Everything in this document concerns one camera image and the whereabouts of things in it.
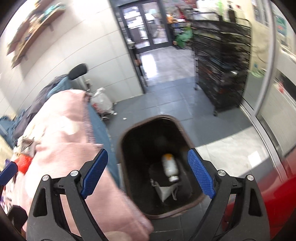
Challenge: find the brown trash bin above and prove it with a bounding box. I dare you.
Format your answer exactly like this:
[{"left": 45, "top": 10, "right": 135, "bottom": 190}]
[{"left": 116, "top": 115, "right": 205, "bottom": 219}]

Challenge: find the white plastic bottle orange cap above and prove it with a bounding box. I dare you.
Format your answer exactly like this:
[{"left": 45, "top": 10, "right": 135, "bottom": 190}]
[{"left": 162, "top": 154, "right": 179, "bottom": 182}]

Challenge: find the white crumpled paper in bin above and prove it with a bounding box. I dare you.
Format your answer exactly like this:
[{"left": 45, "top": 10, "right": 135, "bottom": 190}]
[{"left": 151, "top": 179, "right": 179, "bottom": 203}]

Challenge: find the pink polka dot bedspread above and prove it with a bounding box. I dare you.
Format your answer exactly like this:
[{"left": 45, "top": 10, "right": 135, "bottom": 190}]
[{"left": 11, "top": 89, "right": 154, "bottom": 240}]

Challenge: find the grey blue massage bed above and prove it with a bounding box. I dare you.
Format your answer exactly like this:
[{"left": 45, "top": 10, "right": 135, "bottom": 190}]
[{"left": 1, "top": 74, "right": 72, "bottom": 149}]

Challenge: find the white plastic bag on floor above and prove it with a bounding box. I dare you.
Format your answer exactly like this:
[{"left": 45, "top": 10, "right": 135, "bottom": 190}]
[{"left": 90, "top": 87, "right": 114, "bottom": 115}]

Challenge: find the glass entrance door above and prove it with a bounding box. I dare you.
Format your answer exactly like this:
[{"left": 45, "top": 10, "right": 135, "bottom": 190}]
[{"left": 119, "top": 1, "right": 171, "bottom": 53}]

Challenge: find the black wire shelf rack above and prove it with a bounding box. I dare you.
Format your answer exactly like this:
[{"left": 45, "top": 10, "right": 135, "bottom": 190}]
[{"left": 190, "top": 11, "right": 252, "bottom": 116}]

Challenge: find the wooden wall shelf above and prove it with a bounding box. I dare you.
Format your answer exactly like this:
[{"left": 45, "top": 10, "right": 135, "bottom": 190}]
[{"left": 7, "top": 0, "right": 66, "bottom": 68}]

